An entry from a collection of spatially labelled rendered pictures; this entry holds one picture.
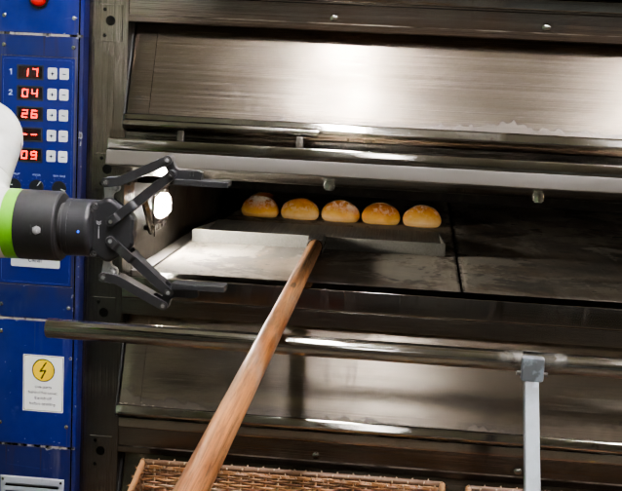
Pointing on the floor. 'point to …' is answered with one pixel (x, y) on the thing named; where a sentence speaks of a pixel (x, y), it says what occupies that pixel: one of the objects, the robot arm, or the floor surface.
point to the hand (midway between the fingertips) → (219, 236)
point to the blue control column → (32, 330)
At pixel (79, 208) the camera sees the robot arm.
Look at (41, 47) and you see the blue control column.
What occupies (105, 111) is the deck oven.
